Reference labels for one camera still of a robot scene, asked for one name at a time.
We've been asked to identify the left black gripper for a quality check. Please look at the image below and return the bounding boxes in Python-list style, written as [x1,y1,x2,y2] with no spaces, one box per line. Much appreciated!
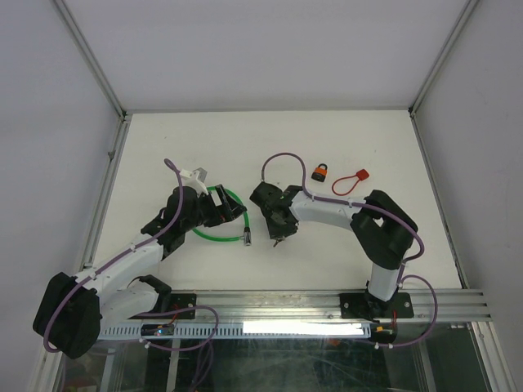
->
[182,185,246,232]

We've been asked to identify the silver keys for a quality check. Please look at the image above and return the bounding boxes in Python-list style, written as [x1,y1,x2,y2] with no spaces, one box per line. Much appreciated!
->
[273,238,285,247]

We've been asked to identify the green cable bike lock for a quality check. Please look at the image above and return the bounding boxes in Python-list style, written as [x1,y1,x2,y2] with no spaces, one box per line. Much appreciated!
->
[192,186,252,247]

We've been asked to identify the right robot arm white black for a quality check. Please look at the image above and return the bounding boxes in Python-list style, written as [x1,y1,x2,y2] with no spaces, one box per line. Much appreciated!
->
[250,181,418,316]

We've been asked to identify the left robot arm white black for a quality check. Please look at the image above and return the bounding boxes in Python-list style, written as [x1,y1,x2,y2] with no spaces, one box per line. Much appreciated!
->
[33,185,247,359]

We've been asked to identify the orange black padlock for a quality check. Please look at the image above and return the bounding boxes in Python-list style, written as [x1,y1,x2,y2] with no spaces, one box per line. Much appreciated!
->
[311,163,328,183]

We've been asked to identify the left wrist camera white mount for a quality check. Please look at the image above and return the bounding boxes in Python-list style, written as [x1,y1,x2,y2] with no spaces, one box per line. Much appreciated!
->
[180,167,208,195]

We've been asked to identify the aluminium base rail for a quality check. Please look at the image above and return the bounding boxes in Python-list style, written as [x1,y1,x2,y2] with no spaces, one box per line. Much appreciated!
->
[51,288,491,323]

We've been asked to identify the grey slotted cable duct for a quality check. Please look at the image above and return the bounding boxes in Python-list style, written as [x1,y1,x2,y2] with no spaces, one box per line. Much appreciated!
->
[99,321,371,341]

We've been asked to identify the red cable seal tag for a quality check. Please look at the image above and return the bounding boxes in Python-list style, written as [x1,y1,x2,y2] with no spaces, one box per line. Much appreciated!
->
[331,169,370,197]

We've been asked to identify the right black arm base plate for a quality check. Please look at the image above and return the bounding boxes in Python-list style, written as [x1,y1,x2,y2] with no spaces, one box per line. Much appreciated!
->
[339,292,414,322]

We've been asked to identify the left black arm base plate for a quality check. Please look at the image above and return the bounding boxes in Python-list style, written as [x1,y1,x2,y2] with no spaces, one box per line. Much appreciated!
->
[132,292,197,320]

